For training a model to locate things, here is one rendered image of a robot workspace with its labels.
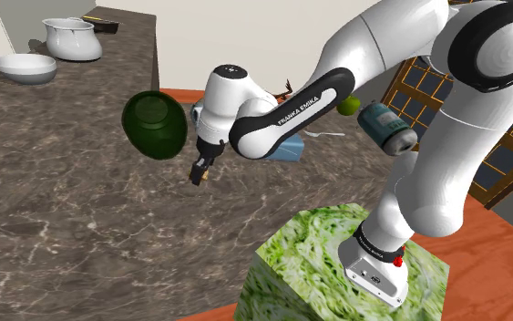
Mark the white ceramic pot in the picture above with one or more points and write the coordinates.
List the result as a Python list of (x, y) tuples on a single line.
[(73, 44)]

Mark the green apple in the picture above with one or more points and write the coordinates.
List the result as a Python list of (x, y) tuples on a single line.
[(348, 106)]

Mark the brown figure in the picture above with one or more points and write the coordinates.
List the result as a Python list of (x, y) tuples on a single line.
[(285, 92)]

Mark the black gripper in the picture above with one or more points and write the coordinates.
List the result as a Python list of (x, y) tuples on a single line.
[(208, 150)]

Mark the dark green glass bowl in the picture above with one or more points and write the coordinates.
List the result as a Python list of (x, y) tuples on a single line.
[(154, 126)]

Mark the white shallow bowl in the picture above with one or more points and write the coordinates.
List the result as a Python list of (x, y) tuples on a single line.
[(25, 69)]

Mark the light blue box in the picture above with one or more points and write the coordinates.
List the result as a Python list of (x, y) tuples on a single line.
[(290, 151)]

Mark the white fork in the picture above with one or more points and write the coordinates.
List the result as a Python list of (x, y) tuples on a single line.
[(322, 133)]

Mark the teal can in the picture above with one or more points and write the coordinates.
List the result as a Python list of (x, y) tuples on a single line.
[(382, 126)]

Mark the orange framed window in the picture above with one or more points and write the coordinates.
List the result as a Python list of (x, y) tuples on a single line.
[(504, 146)]

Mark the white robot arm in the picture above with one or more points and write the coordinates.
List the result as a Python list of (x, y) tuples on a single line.
[(442, 146)]

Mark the green patterned robot stand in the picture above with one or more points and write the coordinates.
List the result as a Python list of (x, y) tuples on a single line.
[(300, 266)]

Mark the black flat tray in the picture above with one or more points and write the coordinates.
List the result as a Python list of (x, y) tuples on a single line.
[(105, 26)]

